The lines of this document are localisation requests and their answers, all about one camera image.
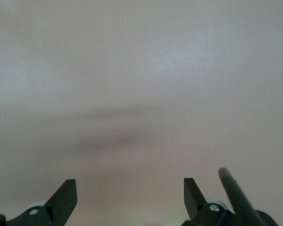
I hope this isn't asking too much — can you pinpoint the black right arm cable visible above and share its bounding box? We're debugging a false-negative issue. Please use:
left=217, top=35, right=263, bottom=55
left=217, top=167, right=278, bottom=226

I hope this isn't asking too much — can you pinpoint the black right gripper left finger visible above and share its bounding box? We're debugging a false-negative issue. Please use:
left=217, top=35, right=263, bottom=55
left=0, top=179, right=78, bottom=226

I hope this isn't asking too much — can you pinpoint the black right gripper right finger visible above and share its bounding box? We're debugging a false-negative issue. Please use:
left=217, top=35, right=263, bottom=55
left=179, top=178, right=237, bottom=226

